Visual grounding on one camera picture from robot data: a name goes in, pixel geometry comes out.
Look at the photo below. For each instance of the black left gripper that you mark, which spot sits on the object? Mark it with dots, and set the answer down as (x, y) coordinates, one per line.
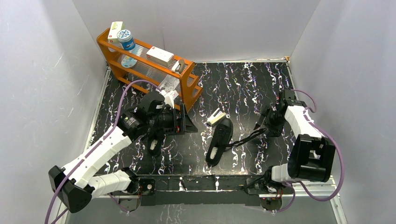
(180, 120)

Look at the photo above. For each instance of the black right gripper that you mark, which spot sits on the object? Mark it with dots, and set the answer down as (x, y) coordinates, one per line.
(275, 131)

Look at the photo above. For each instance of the black canvas shoe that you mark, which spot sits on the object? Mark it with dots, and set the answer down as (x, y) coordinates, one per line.
(221, 141)
(155, 143)

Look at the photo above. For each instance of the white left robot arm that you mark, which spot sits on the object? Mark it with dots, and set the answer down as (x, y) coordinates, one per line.
(76, 183)

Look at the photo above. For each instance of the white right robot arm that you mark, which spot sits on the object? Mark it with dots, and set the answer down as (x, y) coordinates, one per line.
(312, 155)

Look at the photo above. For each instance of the clear plastic packet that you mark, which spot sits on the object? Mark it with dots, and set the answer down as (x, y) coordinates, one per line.
(169, 84)

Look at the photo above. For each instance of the white rectangular box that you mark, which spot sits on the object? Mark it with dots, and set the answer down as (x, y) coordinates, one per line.
(160, 56)

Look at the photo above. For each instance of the orange wooden shelf rack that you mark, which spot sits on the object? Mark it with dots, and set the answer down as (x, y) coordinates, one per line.
(188, 89)

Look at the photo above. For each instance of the light blue round disc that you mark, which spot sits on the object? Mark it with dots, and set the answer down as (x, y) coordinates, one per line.
(128, 62)

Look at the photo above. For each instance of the blue lidded round jar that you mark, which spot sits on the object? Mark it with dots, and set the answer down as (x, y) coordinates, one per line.
(126, 39)

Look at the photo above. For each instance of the white yellow carton box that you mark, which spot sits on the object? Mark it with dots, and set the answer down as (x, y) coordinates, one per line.
(115, 28)

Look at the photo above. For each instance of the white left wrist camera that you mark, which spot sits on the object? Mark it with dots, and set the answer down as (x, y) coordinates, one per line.
(169, 97)

